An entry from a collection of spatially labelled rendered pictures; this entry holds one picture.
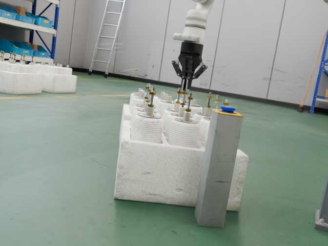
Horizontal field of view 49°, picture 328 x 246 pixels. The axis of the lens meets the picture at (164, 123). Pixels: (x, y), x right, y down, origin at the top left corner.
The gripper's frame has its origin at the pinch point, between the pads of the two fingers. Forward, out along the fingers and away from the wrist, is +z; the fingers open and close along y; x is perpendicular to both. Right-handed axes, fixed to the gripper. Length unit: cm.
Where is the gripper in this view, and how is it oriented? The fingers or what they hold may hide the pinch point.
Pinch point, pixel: (186, 85)
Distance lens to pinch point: 124.9
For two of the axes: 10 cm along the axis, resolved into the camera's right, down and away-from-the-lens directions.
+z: -1.5, 9.8, 1.4
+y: -8.9, -2.0, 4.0
